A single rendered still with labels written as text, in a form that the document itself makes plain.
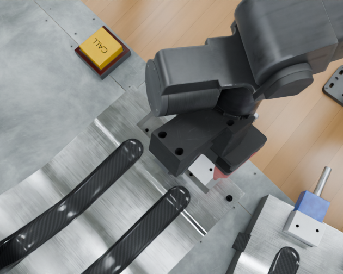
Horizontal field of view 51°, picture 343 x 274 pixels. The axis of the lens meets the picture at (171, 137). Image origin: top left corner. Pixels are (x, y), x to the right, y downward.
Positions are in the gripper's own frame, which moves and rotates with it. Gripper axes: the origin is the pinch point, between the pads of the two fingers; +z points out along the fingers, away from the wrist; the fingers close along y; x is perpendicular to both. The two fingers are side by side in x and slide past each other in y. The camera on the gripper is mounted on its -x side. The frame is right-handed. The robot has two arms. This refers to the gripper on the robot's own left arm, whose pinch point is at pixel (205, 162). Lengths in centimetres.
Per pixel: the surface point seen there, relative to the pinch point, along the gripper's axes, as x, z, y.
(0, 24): -5, 10, -53
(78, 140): -9.4, 7.6, -18.3
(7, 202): -23.4, 9.9, -16.8
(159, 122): 3.1, 6.2, -12.3
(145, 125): 1.0, 6.8, -13.6
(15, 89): -10.0, 13.9, -39.2
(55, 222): -19.6, 11.7, -10.3
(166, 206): -5.4, 9.1, -0.6
